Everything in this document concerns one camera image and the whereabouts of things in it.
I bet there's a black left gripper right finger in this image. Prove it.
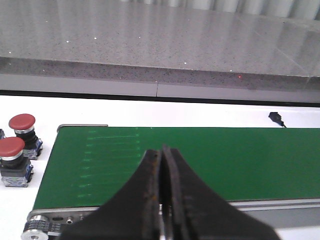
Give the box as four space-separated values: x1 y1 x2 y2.
161 145 279 240

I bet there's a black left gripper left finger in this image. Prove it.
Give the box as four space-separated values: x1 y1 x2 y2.
59 150 161 240

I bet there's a green conveyor belt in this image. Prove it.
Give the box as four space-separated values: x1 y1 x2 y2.
33 125 320 210

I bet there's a silver conveyor end roller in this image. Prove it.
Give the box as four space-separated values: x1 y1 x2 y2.
21 215 50 240

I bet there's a small black sensor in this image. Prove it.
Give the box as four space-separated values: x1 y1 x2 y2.
268 112 287 128

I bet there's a red mushroom button lower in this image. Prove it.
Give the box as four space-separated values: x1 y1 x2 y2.
0 137 33 188

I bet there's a red mushroom button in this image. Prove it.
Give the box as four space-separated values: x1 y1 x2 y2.
0 137 33 188
8 113 43 160

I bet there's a red mushroom button upper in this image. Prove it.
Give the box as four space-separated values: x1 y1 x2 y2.
8 113 43 160

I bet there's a grey stone slab left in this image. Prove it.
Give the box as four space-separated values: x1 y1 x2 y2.
0 0 320 91

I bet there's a white panel below slabs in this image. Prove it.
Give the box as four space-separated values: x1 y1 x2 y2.
0 73 320 103

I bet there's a white pleated curtain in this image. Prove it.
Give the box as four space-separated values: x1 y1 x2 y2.
119 0 320 21

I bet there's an aluminium conveyor side rail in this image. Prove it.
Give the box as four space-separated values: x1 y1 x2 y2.
27 198 320 238

